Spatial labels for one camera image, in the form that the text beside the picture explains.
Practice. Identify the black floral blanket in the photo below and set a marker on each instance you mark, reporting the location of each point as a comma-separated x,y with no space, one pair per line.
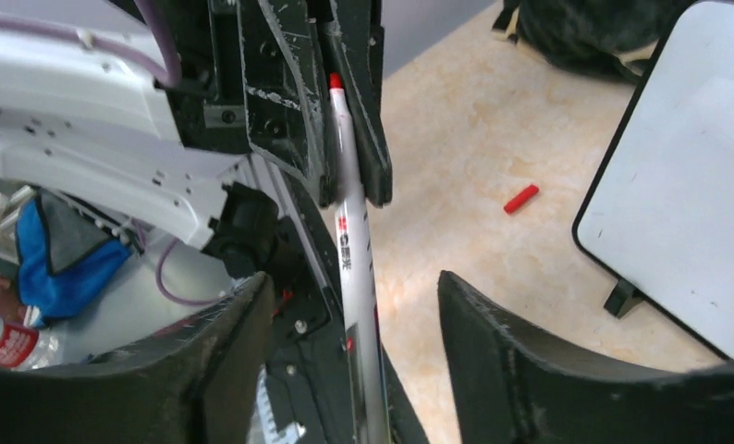
599,38

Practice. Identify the red white marker pen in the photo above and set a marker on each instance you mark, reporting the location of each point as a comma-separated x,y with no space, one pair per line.
355,265

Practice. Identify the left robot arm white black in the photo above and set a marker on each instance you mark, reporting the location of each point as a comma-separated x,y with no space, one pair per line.
97,115

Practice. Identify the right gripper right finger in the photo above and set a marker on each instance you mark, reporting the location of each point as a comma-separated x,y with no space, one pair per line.
515,382

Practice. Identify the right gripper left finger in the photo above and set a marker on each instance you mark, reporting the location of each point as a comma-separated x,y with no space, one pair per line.
196,384

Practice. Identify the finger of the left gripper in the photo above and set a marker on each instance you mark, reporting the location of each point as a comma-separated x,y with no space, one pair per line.
287,104
354,48

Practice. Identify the red marker cap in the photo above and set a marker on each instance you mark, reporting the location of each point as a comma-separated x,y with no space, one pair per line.
521,198

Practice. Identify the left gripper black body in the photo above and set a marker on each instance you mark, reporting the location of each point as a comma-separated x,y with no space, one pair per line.
209,103

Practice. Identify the plastic bottle red label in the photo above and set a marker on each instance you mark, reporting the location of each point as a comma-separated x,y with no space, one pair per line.
21,347

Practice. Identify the blue cloth bag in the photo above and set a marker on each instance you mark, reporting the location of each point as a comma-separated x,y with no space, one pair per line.
65,261

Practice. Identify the white whiteboard black frame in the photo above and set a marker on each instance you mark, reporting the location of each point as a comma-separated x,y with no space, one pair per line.
660,211

